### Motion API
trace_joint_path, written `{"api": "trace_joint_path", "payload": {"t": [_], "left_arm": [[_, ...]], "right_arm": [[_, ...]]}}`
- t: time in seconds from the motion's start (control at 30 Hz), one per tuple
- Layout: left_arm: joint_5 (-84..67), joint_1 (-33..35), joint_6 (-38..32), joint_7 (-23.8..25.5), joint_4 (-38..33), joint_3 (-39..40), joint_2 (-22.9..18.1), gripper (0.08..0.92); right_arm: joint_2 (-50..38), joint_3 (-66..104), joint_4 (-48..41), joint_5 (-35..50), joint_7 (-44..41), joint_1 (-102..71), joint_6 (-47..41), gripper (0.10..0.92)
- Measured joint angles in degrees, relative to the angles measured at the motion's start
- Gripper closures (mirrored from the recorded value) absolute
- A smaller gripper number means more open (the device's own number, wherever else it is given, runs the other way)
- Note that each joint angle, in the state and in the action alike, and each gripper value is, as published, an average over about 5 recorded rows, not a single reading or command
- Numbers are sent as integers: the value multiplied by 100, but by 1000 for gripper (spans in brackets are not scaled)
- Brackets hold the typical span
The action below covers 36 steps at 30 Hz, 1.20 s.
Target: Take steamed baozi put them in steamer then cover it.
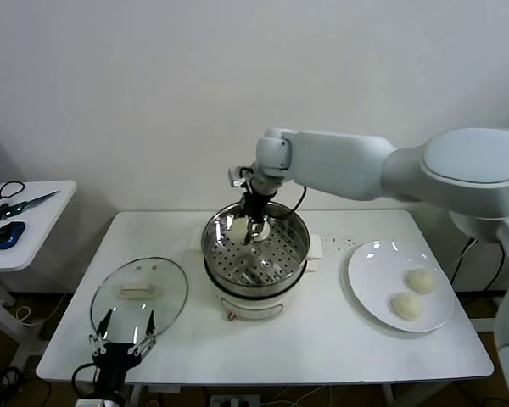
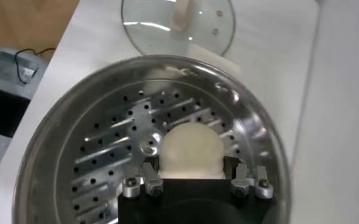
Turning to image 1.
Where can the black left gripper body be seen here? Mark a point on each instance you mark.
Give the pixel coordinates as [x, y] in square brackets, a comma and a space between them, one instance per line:
[116, 356]

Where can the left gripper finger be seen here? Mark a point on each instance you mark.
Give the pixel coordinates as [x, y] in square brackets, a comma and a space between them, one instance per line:
[98, 343]
[147, 339]

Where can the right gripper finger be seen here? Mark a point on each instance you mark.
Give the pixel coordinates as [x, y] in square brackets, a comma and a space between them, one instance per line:
[249, 232]
[259, 229]

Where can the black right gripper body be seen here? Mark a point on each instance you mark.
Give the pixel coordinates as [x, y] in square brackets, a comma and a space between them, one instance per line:
[254, 205]

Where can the round glass pot lid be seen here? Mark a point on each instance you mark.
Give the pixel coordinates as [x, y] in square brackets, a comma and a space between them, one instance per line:
[161, 292]

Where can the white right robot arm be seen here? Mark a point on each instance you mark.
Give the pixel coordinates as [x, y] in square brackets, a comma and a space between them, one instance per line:
[343, 161]

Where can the stainless steel steamer basket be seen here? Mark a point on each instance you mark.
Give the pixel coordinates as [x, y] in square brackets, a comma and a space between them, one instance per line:
[288, 254]

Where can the white side table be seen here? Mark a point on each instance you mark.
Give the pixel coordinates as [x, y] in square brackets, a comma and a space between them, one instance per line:
[46, 237]

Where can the white round plate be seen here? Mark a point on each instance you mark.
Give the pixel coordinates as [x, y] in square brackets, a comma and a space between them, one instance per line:
[373, 275]

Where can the blue computer mouse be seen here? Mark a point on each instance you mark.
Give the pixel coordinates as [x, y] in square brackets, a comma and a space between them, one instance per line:
[8, 235]

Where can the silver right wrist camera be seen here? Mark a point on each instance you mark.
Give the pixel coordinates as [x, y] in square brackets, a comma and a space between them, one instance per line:
[237, 177]

